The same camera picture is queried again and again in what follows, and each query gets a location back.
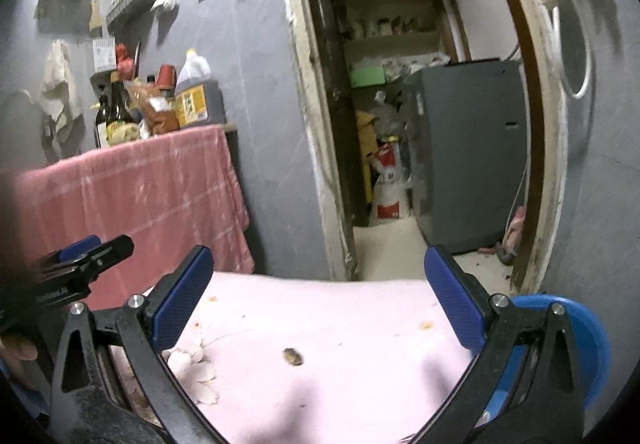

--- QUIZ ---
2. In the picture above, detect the grey wall shelf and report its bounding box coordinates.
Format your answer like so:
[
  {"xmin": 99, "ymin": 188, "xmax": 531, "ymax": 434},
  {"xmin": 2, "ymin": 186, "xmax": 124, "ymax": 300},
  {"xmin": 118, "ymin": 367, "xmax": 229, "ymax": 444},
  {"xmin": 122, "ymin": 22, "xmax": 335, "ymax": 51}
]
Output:
[{"xmin": 106, "ymin": 0, "xmax": 156, "ymax": 35}]

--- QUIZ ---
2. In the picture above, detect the white paper calendar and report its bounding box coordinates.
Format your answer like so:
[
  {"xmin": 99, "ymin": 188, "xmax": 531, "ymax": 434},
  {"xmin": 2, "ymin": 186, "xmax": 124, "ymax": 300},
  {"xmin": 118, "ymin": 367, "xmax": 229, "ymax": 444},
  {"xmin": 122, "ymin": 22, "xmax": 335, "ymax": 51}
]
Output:
[{"xmin": 92, "ymin": 38, "xmax": 117, "ymax": 72}]

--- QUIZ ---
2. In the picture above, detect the dark glass bottle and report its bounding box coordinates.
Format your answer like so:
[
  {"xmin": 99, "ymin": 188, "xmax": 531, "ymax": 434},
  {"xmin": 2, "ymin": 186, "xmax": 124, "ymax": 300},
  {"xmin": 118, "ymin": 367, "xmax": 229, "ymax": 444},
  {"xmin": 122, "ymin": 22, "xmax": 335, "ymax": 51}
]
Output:
[
  {"xmin": 94, "ymin": 85, "xmax": 112, "ymax": 149},
  {"xmin": 106, "ymin": 71, "xmax": 136, "ymax": 125}
]

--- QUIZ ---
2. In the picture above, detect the beige hanging towel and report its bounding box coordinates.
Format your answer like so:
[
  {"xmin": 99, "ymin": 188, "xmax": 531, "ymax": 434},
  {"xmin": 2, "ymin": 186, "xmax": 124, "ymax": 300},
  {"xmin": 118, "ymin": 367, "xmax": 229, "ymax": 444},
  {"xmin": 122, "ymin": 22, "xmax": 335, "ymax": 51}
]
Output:
[{"xmin": 40, "ymin": 40, "xmax": 83, "ymax": 132}]

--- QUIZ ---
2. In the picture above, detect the red hanging packet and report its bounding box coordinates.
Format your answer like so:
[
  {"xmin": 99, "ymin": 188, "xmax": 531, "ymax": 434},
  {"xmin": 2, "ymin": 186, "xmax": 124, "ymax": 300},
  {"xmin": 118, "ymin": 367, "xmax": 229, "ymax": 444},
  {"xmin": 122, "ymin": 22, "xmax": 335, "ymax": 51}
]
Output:
[{"xmin": 115, "ymin": 43, "xmax": 136, "ymax": 77}]

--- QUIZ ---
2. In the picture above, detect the person's left hand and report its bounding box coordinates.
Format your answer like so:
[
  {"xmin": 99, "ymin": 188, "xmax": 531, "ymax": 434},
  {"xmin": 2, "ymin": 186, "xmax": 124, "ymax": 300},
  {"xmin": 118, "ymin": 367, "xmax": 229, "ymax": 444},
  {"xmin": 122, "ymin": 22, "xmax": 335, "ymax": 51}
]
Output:
[{"xmin": 0, "ymin": 336, "xmax": 40, "ymax": 364}]

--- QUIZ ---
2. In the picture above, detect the red plaid cloth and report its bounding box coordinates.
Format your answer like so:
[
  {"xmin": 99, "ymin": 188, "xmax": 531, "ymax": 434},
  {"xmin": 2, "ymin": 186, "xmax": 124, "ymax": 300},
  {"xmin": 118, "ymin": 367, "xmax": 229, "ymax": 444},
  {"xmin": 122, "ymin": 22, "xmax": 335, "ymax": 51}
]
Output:
[{"xmin": 12, "ymin": 125, "xmax": 256, "ymax": 310}]

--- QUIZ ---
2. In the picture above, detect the grey appliance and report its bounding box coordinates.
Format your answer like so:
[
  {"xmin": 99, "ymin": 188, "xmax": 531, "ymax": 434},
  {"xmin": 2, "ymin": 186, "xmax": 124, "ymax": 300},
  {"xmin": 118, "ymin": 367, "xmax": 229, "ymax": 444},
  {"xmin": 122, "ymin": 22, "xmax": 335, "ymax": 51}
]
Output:
[{"xmin": 406, "ymin": 59, "xmax": 530, "ymax": 255}]

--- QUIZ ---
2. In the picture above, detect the red cup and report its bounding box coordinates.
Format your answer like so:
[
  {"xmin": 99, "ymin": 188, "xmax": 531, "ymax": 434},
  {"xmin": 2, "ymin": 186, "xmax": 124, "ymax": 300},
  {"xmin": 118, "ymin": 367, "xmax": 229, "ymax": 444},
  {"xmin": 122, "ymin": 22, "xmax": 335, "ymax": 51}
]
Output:
[{"xmin": 155, "ymin": 64, "xmax": 177, "ymax": 90}]

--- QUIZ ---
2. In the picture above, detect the storage room shelf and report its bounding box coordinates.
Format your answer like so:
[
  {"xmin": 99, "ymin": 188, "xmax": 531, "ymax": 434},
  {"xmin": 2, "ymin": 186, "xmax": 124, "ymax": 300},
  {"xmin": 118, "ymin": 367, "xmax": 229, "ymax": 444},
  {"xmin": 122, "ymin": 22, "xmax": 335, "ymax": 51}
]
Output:
[{"xmin": 330, "ymin": 0, "xmax": 456, "ymax": 55}]

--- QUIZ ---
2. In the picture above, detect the white red sack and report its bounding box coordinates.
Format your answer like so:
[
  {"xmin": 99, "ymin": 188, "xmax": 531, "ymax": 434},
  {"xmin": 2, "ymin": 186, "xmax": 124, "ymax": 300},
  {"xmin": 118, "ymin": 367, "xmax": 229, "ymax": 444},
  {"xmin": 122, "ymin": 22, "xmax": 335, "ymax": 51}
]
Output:
[{"xmin": 372, "ymin": 139, "xmax": 413, "ymax": 221}]

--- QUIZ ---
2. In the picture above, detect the green box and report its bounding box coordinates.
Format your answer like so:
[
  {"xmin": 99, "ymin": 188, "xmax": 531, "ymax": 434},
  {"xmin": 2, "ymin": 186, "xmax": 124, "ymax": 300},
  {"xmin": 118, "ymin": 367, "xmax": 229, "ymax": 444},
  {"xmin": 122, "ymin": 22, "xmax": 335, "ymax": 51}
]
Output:
[{"xmin": 350, "ymin": 66, "xmax": 386, "ymax": 89}]

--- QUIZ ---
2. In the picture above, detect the blue plastic basin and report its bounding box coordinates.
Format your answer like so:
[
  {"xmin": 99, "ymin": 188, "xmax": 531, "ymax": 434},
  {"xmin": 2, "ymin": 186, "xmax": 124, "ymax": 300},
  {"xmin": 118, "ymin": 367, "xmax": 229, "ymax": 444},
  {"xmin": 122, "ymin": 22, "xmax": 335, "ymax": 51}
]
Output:
[{"xmin": 480, "ymin": 294, "xmax": 612, "ymax": 425}]

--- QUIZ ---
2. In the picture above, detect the pale yellow food bag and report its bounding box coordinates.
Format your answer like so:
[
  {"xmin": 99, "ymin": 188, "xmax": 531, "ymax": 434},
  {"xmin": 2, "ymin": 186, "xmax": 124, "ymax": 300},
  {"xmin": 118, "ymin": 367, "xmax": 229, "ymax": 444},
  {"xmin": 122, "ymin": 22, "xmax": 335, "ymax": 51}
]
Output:
[{"xmin": 107, "ymin": 120, "xmax": 142, "ymax": 147}]

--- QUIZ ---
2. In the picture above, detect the pink slipper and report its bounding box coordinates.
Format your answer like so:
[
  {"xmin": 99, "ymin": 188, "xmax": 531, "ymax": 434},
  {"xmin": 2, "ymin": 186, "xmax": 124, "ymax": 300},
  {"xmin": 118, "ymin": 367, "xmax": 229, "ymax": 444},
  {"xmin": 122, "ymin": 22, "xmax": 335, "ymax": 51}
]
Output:
[{"xmin": 501, "ymin": 206, "xmax": 527, "ymax": 265}]

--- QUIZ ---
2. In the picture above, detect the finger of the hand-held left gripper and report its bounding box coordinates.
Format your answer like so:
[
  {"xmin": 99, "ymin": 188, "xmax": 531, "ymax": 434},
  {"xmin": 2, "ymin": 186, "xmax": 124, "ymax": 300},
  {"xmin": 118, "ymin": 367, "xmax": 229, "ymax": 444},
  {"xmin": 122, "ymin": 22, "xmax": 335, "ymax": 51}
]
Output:
[
  {"xmin": 52, "ymin": 234, "xmax": 136, "ymax": 282},
  {"xmin": 37, "ymin": 235, "xmax": 102, "ymax": 270}
]

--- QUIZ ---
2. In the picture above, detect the white hose loop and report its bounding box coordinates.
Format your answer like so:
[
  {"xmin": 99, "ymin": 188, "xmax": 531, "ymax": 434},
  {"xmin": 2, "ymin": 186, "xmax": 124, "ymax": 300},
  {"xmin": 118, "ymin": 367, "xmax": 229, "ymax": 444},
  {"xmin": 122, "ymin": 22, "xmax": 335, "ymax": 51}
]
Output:
[{"xmin": 547, "ymin": 4, "xmax": 593, "ymax": 101}]

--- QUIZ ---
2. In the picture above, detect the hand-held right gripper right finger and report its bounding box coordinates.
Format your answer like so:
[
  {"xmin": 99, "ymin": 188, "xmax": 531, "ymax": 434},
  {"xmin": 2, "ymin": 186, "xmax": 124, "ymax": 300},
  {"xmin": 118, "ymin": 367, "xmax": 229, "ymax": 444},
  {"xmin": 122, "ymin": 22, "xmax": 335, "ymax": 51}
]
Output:
[{"xmin": 412, "ymin": 245, "xmax": 587, "ymax": 444}]

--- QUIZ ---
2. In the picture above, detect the large plastic jug yellow label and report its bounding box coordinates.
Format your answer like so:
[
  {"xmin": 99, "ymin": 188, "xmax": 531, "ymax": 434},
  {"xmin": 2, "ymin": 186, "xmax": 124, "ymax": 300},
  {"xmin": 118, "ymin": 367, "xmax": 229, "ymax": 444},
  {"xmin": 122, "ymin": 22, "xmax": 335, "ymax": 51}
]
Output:
[{"xmin": 174, "ymin": 49, "xmax": 223, "ymax": 129}]

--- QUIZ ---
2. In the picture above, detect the orange snack bag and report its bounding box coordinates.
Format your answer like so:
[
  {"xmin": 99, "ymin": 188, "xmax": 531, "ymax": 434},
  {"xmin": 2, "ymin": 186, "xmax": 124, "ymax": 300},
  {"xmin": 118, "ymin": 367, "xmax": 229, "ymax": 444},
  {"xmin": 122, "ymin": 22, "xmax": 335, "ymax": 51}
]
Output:
[{"xmin": 127, "ymin": 81, "xmax": 181, "ymax": 135}]

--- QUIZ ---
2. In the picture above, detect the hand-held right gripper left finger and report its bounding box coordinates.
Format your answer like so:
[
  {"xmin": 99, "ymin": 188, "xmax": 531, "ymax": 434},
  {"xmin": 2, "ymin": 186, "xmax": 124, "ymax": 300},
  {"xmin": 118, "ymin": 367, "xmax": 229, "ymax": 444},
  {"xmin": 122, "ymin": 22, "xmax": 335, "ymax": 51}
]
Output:
[{"xmin": 50, "ymin": 245, "xmax": 228, "ymax": 444}]

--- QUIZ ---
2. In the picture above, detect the white door frame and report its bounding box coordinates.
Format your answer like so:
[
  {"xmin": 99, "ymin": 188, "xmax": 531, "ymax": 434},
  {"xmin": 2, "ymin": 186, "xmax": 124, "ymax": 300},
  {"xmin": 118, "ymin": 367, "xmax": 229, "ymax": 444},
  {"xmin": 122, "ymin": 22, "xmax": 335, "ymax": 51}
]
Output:
[{"xmin": 272, "ymin": 0, "xmax": 571, "ymax": 295}]

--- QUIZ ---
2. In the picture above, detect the dark wooden door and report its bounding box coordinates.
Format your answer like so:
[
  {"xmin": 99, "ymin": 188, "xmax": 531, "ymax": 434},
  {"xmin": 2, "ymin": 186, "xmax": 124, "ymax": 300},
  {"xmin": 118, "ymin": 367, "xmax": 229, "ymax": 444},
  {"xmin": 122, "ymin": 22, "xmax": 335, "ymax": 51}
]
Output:
[{"xmin": 300, "ymin": 0, "xmax": 371, "ymax": 227}]

